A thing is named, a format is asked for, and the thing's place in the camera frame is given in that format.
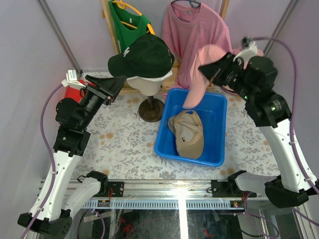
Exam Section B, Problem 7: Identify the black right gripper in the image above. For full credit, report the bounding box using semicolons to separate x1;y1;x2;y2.
198;51;254;101

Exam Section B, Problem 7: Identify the pink baseball cap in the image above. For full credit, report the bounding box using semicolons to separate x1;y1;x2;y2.
183;44;226;109

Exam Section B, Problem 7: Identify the black cap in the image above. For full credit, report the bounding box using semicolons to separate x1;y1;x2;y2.
108;34;174;78

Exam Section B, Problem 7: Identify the white baseball cap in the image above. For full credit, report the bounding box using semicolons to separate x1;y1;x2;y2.
127;70;173;82

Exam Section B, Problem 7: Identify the khaki baseball cap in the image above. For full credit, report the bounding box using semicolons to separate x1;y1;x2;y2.
167;110;204;159

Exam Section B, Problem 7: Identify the blue plastic bin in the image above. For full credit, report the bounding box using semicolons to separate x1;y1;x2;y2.
155;88;227;167

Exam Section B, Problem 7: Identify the pink bucket hat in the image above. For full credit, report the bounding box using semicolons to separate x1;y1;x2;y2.
221;86;238;96

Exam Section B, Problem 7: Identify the beige mannequin head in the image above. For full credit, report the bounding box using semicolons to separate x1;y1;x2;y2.
127;77;162;96

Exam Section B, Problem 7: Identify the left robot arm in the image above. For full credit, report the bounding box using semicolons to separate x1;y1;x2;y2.
17;75;127;239

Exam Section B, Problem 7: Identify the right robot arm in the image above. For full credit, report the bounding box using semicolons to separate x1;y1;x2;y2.
198;53;319;208

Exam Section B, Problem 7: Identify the wooden clothes rack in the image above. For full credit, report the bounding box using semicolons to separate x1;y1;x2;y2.
101;0;229;95

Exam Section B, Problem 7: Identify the red cloth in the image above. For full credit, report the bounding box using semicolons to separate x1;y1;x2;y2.
61;79;94;103

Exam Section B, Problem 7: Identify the pink t-shirt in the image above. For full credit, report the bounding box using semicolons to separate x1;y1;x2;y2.
161;2;232;89

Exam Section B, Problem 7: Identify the green tank top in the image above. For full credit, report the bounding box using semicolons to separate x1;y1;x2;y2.
108;0;155;52

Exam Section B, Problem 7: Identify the grey clothes hanger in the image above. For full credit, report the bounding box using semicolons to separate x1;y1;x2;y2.
170;0;202;23

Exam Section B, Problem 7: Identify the yellow clothes hanger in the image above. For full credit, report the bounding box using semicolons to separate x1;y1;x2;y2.
108;0;155;36

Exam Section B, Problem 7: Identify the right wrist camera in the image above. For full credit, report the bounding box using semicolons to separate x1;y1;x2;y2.
234;37;258;62

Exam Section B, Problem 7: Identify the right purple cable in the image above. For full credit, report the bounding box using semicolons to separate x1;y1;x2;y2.
239;36;319;237

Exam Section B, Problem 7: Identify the aluminium frame rail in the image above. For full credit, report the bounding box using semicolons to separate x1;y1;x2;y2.
37;178;307;210

